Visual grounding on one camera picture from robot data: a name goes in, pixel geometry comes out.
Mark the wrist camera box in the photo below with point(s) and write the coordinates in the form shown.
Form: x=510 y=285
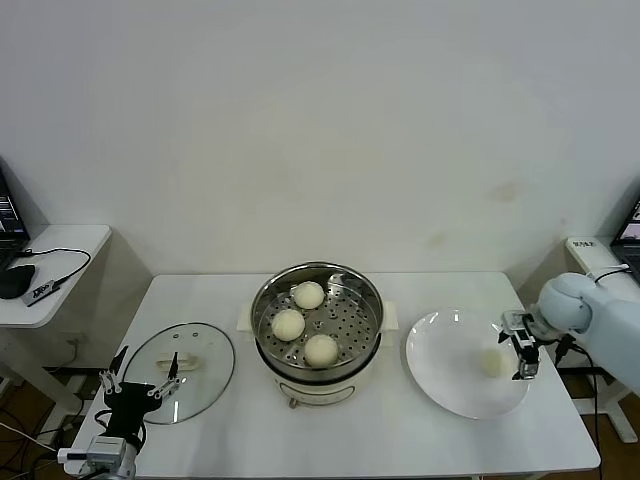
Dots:
x=512 y=321
x=102 y=450

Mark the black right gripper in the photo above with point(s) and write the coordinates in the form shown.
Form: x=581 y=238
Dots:
x=527 y=345

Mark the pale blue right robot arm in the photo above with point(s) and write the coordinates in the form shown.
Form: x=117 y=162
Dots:
x=610 y=325

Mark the stainless steel steamer basket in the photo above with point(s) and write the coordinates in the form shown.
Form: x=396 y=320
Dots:
x=350 y=290

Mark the white steamed baozi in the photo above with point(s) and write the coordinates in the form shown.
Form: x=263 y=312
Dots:
x=308 y=295
x=321 y=350
x=288 y=325
x=491 y=361

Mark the black usb drive with print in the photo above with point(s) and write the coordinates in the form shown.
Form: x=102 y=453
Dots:
x=40 y=294

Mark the white round plate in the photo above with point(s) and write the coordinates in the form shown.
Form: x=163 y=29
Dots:
x=450 y=360

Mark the black computer mouse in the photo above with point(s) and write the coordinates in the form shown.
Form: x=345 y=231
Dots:
x=17 y=280

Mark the black laptop showing camera view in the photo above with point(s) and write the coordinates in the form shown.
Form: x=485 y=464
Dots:
x=630 y=235

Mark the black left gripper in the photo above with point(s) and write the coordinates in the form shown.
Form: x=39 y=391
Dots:
x=127 y=407

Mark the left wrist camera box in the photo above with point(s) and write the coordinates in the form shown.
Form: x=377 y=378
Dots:
x=102 y=450

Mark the white side table with mouse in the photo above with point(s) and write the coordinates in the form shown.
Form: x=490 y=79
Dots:
x=65 y=240

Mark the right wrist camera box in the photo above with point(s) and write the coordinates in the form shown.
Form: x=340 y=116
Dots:
x=512 y=321

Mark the cream electric cooking pot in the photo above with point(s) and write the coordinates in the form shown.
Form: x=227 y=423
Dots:
x=320 y=390

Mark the white side table with label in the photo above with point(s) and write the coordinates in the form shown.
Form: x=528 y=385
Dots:
x=582 y=257

